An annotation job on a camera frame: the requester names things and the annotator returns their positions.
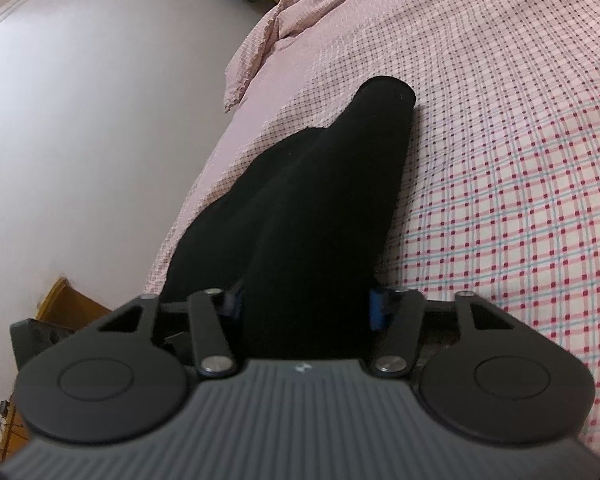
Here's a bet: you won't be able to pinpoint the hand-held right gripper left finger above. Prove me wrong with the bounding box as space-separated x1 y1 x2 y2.
96 280 246 379

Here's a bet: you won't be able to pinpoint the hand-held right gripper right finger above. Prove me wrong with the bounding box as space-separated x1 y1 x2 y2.
368 287 514 380

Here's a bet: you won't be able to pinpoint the black pants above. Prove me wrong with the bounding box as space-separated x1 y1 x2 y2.
161 76 417 362

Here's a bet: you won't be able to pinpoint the wooden side table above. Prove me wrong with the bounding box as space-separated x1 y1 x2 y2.
35 277 112 332

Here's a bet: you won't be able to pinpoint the pink checked bed sheet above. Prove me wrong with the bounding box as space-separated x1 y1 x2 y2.
147 0 600 466

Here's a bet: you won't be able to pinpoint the pink checked pillow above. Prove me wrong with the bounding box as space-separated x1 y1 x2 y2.
223 0 421 114

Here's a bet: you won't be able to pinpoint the tangled cables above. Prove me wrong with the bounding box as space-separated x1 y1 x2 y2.
0 397 28 463

